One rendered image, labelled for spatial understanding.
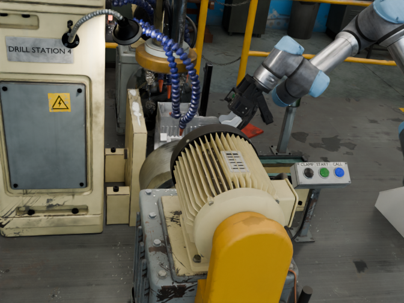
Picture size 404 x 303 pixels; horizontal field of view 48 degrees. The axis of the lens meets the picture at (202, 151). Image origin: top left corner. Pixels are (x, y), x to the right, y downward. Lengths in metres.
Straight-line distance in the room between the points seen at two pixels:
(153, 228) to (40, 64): 0.50
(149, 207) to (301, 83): 0.63
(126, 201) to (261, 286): 0.76
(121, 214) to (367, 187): 0.99
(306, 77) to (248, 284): 0.77
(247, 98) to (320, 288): 0.60
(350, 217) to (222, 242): 1.08
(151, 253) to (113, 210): 0.59
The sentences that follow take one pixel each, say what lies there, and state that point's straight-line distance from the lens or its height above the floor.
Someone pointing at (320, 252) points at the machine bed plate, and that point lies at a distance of 1.55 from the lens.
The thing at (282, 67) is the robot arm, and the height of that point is 1.34.
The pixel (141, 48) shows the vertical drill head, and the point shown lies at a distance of 1.37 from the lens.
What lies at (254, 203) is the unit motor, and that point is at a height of 1.34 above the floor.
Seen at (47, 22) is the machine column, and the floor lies 1.45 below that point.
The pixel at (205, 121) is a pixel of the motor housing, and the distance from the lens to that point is 1.48.
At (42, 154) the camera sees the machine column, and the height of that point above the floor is 1.09.
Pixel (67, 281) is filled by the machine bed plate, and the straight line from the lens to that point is 1.35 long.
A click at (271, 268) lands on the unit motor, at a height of 1.27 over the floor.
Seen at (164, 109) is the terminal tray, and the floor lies 1.12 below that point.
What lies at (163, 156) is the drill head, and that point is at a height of 1.14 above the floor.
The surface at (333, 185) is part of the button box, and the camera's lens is 1.45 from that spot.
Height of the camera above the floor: 1.79
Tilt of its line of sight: 31 degrees down
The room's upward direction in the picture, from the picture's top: 8 degrees clockwise
